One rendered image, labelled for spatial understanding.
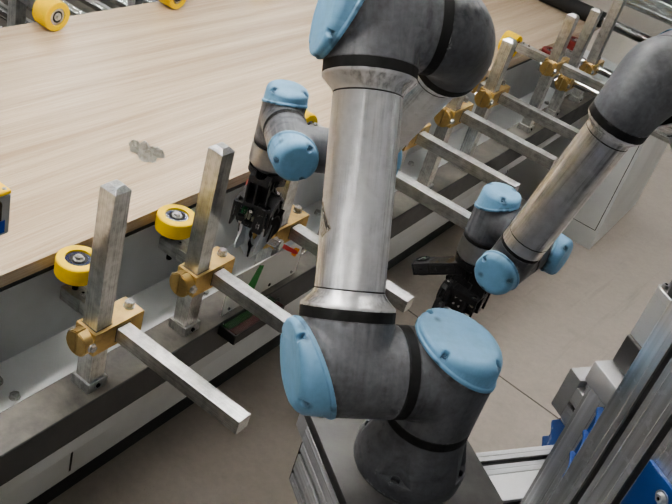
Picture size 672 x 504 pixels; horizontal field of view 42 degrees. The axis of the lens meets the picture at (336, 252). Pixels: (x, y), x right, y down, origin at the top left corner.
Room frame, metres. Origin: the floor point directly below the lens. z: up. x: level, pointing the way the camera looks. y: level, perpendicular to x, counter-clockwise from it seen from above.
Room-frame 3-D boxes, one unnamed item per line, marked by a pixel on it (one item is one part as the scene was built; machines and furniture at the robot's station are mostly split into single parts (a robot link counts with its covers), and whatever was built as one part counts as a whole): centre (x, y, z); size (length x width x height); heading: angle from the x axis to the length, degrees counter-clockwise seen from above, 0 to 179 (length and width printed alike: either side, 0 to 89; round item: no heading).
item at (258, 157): (1.34, 0.16, 1.15); 0.08 x 0.08 x 0.05
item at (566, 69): (2.94, -0.58, 0.95); 0.50 x 0.04 x 0.04; 64
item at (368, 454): (0.85, -0.18, 1.09); 0.15 x 0.15 x 0.10
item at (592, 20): (3.16, -0.61, 0.88); 0.03 x 0.03 x 0.48; 64
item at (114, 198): (1.13, 0.36, 0.90); 0.03 x 0.03 x 0.48; 64
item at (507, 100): (2.46, -0.43, 0.95); 0.36 x 0.03 x 0.03; 64
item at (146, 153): (1.64, 0.46, 0.91); 0.09 x 0.07 x 0.02; 58
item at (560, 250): (1.37, -0.34, 1.12); 0.11 x 0.11 x 0.08; 62
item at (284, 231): (1.60, 0.14, 0.85); 0.13 x 0.06 x 0.05; 154
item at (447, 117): (2.28, -0.19, 0.95); 0.13 x 0.06 x 0.05; 154
